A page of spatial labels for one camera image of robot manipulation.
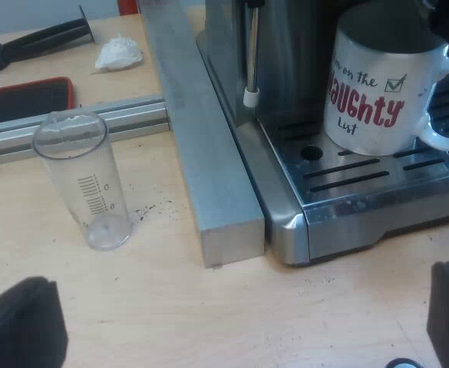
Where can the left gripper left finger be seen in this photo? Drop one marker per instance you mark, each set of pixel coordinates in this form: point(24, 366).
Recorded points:
point(20, 326)

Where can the white mug red black print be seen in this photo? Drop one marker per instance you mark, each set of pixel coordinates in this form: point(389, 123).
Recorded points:
point(366, 96)

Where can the steel espresso machine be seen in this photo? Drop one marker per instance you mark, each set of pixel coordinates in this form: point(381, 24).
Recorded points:
point(285, 191)

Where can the blue tamper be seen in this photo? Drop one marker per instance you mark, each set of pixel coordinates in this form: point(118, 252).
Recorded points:
point(402, 364)

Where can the clear measuring glass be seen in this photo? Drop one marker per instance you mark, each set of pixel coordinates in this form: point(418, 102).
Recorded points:
point(82, 180)

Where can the black case with red edge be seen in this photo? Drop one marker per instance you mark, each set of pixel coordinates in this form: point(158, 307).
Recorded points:
point(20, 99)

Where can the metal block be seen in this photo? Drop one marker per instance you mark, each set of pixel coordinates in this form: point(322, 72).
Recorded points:
point(205, 153)

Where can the crumpled white tissue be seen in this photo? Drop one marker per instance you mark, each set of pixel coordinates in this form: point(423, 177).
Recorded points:
point(118, 53)

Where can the aluminium rail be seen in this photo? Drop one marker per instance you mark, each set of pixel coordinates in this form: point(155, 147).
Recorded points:
point(74, 122)

